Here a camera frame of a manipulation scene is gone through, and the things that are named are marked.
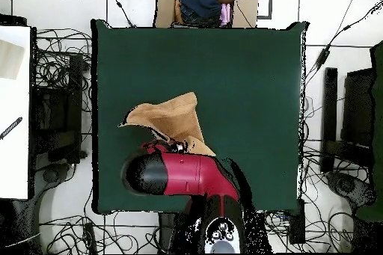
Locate black upright bar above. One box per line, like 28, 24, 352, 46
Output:
320, 67, 338, 173

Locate tangled black cables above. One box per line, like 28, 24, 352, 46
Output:
40, 212, 159, 254
264, 209, 354, 253
34, 27, 94, 112

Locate black power strip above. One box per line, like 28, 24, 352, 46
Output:
83, 221, 97, 254
288, 199, 306, 245

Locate black striped strap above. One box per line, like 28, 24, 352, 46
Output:
0, 116, 24, 141

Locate black cable with power brick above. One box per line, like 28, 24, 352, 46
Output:
303, 0, 383, 88

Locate beige paper box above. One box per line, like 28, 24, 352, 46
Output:
0, 38, 25, 81

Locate black equipment stand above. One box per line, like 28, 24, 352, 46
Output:
31, 53, 85, 165

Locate black angle frame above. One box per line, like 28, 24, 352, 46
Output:
256, 0, 274, 20

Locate orange garment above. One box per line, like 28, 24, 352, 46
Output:
174, 0, 184, 25

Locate brown cardboard box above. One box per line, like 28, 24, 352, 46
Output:
153, 0, 260, 29

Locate pink garment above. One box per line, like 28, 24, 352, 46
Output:
219, 2, 233, 27

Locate white table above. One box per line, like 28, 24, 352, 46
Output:
0, 25, 31, 200

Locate tan terry towel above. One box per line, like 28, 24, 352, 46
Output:
117, 91, 217, 157

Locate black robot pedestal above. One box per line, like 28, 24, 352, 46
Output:
158, 211, 210, 254

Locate dark blue jeans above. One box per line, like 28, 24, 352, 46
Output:
178, 0, 224, 27

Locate dark green table cloth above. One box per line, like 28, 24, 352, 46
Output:
91, 19, 309, 215

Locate grey office chair base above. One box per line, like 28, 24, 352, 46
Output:
325, 170, 377, 211
8, 162, 77, 254

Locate black cable with inline switch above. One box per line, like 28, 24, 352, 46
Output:
102, 0, 136, 28

